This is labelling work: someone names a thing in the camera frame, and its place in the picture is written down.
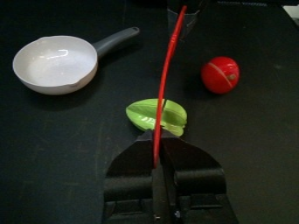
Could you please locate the red cable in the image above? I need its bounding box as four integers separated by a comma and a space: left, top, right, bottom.
151, 4, 190, 170

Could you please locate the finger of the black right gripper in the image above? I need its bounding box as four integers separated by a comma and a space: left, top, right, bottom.
185, 0, 211, 38
166, 0, 183, 33

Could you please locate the white pot grey handle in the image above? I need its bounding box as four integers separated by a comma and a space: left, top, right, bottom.
11, 26, 142, 96

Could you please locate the green toy starfruit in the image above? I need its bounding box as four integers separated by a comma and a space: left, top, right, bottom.
126, 98, 190, 137

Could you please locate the red toy tomato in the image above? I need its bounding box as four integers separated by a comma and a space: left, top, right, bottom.
201, 56, 242, 95

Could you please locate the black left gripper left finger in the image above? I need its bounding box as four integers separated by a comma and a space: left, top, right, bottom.
102, 129, 157, 224

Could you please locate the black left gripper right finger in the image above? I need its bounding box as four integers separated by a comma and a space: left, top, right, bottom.
159, 129, 239, 224

